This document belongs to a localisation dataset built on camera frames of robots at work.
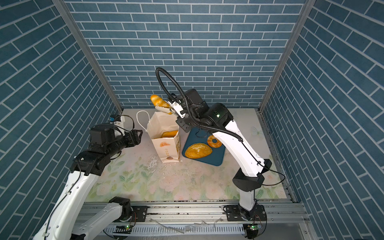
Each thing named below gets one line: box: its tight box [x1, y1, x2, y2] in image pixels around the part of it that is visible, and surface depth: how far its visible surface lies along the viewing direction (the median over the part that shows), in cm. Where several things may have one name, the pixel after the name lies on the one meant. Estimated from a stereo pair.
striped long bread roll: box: [150, 94, 171, 108], surface depth 72 cm
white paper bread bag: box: [136, 110, 181, 164], surface depth 84 cm
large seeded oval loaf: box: [184, 143, 213, 159], surface depth 93 cm
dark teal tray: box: [182, 127, 226, 166], surface depth 96 cm
